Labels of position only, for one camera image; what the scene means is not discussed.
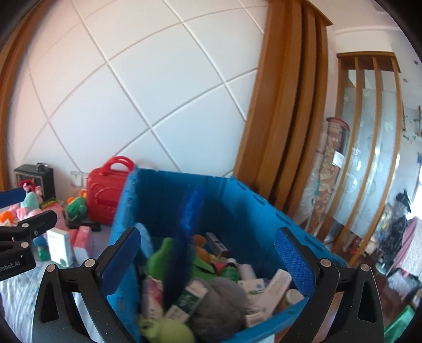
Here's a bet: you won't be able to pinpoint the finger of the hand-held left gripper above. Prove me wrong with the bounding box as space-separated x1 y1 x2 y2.
0 210 57 241
0 187 26 209

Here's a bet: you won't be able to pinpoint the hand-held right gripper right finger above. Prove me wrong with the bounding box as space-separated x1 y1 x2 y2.
274 227 385 343

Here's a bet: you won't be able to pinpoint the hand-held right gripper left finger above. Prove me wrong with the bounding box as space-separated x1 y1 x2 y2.
33 227 142 343

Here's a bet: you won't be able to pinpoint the pink white ointment tube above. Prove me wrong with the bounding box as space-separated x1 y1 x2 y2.
141 275 166 319

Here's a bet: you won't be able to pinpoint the white medicine box green figure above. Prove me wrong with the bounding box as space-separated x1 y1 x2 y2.
237 278 270 307

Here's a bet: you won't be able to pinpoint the blue plastic crate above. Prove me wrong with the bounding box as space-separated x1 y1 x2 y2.
106 168 348 343

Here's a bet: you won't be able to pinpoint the green striped medicine box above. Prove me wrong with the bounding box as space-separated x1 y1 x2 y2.
164 283 209 323

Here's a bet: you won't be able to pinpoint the grey plush toy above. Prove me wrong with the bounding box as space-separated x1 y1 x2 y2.
190 276 250 334

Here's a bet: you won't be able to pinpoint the orange pink plush toy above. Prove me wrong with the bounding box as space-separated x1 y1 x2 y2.
0 208 20 228

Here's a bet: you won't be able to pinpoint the teal plush toy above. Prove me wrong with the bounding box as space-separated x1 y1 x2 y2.
20 190 41 212

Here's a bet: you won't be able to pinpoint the red plush toy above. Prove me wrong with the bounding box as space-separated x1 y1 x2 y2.
19 180 44 196

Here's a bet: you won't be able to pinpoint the black box lantern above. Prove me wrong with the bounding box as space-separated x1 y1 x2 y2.
14 162 55 202

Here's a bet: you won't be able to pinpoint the blue oval brush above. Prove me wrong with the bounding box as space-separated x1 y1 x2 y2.
135 222 154 259

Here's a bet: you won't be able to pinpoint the long white pink box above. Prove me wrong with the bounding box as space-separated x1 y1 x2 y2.
263 268 293 318

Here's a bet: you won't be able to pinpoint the white teal box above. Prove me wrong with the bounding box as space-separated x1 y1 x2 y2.
45 228 75 268

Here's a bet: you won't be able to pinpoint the small white jar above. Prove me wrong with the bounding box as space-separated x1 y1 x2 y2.
284 288 305 307

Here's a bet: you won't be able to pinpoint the green plush toy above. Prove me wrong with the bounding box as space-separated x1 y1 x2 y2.
146 237 176 282

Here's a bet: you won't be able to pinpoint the large pink packet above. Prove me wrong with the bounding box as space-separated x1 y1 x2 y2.
74 226 95 261

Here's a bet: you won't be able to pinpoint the green frog toy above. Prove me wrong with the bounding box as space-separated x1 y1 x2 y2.
65 196 89 222

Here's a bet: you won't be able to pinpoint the white plastic bottle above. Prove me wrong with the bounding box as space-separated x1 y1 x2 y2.
238 263 258 282

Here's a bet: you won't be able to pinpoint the black flat case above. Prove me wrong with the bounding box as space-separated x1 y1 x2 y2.
67 221 101 233

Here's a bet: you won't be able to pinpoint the green medicine bottle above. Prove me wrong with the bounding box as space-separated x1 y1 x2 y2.
220 259 240 282

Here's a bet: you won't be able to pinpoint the red toy suitcase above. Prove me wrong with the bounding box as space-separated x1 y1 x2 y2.
86 156 136 226

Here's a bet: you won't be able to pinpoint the dark small box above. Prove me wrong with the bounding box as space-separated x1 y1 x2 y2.
205 231 229 258

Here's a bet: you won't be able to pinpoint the green cloth toy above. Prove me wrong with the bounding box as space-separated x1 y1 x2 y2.
192 254 216 276

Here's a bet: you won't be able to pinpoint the light green soft toy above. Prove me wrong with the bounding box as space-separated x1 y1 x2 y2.
138 315 196 343

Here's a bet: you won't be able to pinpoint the black hanging clothes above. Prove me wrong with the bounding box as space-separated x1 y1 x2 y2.
379 189 413 273

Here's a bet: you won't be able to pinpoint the brown patterned carpet roll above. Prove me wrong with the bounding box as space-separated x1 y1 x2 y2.
316 117 351 233

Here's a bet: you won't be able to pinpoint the pink cloth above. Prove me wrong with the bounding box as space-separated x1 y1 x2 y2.
394 218 422 281

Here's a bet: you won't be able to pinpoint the green bag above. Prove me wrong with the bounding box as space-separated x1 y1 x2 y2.
383 305 419 343

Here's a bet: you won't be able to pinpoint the frosted glass screen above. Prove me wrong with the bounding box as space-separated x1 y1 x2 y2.
325 51 405 240

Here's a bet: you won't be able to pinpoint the wooden slat partition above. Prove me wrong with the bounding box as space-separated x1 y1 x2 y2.
232 0 334 216

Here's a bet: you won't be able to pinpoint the white wall socket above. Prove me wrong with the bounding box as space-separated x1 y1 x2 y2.
70 170 88 187

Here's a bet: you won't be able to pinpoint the branch wall decoration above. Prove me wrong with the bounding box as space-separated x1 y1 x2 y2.
400 110 422 144

